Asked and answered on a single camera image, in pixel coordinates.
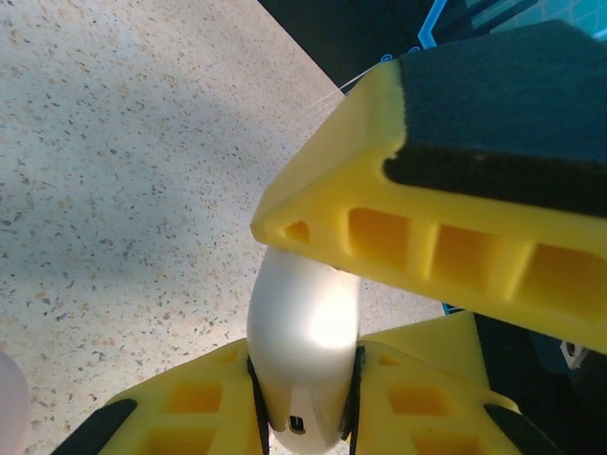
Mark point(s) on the pink earbud charging case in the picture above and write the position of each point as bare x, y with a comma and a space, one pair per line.
12, 407

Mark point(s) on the white earbud charging case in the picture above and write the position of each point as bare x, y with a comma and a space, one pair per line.
303, 322

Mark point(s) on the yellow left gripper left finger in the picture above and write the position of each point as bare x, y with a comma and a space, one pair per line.
189, 398

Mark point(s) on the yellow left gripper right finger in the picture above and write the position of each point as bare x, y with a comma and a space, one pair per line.
417, 403

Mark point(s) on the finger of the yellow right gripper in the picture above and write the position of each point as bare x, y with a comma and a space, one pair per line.
474, 237

